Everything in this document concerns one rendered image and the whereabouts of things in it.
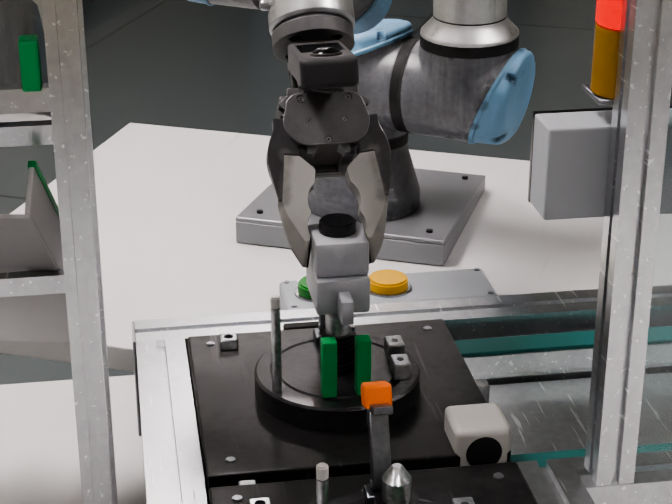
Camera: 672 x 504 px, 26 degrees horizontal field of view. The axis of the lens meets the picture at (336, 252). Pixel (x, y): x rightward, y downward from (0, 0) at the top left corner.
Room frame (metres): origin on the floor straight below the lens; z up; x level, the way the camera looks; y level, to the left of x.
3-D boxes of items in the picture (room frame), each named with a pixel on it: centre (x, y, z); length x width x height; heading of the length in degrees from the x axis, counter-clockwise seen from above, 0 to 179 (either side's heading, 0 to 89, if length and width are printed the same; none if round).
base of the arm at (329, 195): (1.72, -0.03, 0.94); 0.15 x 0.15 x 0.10
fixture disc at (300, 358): (1.09, 0.00, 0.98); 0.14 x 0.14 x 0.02
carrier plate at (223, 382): (1.09, 0.00, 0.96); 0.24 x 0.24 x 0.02; 9
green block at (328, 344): (1.04, 0.01, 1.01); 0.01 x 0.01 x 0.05; 9
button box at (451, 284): (1.31, -0.05, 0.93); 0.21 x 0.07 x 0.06; 99
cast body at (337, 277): (1.08, 0.00, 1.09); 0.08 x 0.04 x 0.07; 9
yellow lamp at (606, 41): (1.00, -0.21, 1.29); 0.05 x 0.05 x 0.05
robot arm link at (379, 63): (1.73, -0.04, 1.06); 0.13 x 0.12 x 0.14; 64
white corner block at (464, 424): (1.01, -0.11, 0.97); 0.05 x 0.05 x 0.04; 9
